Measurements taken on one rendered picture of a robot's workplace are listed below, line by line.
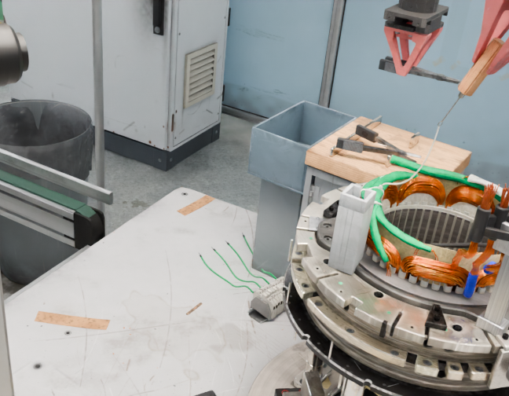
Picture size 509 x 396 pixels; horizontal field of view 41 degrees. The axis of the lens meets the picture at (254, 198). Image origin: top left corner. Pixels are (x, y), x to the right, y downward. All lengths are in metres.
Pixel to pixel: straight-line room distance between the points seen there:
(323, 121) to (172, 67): 1.85
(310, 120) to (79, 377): 0.58
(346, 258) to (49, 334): 0.55
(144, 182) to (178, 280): 1.93
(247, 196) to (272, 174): 1.95
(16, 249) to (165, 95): 1.03
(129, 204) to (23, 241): 0.70
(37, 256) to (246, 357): 1.44
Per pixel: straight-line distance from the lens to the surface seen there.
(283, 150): 1.07
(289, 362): 1.03
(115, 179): 3.13
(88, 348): 1.07
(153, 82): 3.06
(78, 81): 3.36
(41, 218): 1.52
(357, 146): 1.02
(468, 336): 0.68
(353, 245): 0.70
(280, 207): 1.15
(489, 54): 0.70
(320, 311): 0.72
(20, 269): 2.46
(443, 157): 1.10
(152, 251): 1.27
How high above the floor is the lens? 1.50
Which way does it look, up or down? 30 degrees down
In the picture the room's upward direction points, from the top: 6 degrees clockwise
